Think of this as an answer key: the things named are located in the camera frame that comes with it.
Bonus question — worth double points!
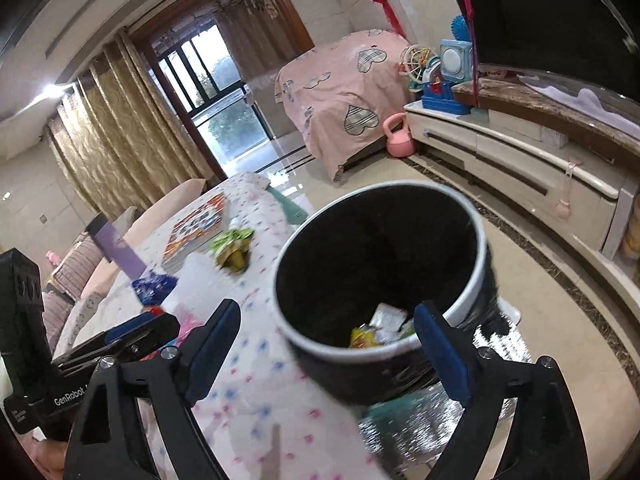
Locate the yellow wrapper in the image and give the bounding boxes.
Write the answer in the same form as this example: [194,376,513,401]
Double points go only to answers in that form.
[350,325,386,348]

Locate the orange children's book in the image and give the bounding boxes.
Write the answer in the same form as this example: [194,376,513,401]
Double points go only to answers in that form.
[161,194,231,270]

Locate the black television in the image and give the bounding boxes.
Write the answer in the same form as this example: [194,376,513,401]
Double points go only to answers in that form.
[435,0,631,68]

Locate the white wrapper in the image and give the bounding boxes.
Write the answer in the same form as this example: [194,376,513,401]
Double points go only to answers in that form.
[370,304,408,333]

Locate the pink kettlebell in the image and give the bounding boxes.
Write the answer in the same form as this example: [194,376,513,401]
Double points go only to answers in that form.
[382,112,413,158]

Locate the child safety lock strap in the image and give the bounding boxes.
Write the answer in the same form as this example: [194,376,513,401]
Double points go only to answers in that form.
[557,156,581,219]

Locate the purple box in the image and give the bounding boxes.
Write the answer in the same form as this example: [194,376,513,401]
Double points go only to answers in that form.
[86,214,146,281]

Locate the silver foil mat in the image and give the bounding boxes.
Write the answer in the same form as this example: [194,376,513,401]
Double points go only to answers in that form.
[357,305,531,480]

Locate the green drink pouch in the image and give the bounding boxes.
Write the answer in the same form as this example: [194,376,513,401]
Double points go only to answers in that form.
[210,227,256,273]

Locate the pale lavender cloth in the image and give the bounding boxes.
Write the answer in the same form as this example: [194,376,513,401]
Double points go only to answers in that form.
[517,74,640,128]

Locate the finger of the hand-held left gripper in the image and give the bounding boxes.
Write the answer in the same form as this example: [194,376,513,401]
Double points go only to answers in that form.
[51,316,182,367]
[105,310,170,337]

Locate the red hanging knot decoration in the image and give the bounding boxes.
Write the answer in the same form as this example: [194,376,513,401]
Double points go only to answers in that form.
[362,0,401,36]

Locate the glass balcony door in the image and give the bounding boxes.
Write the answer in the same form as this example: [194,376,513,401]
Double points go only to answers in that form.
[150,25,273,171]

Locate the floral white tablecloth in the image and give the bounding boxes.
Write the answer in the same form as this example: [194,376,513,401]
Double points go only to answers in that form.
[52,172,371,480]

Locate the white tv cabinet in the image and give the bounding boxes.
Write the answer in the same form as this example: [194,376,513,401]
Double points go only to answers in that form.
[404,77,640,291]

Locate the pink heart print cover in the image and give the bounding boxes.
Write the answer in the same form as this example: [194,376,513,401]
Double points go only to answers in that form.
[274,30,423,183]

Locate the beige sofa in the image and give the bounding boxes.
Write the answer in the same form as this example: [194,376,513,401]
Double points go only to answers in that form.
[42,177,207,356]

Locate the light blue square toy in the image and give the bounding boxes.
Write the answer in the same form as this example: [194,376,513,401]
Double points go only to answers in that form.
[440,37,476,83]

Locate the beige patterned curtain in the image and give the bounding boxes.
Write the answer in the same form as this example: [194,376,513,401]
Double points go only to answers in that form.
[45,30,216,221]

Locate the thin red pole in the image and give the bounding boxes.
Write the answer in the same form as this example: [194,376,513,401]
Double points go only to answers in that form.
[452,0,483,111]

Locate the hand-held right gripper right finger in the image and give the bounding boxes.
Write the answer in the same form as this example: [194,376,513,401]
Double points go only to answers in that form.
[413,301,598,480]

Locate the white foam block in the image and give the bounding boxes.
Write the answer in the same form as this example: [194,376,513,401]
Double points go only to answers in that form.
[162,255,226,313]

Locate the toy ferris wheel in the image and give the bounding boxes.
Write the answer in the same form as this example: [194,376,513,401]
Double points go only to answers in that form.
[400,44,443,96]

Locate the blue and red toy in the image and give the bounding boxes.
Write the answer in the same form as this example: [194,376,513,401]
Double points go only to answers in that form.
[420,72,473,116]

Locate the blue snack packet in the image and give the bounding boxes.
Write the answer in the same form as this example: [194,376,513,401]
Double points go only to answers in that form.
[131,271,179,307]

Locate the black bin with white rim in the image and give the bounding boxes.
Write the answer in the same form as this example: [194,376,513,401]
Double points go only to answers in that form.
[272,182,501,406]

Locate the striped cushion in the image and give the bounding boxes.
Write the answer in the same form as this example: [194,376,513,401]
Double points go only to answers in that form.
[50,236,107,293]

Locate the wooden door frame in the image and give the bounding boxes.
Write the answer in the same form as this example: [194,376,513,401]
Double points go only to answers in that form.
[127,0,316,173]

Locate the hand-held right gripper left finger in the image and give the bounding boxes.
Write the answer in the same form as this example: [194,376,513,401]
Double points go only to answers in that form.
[64,299,242,480]

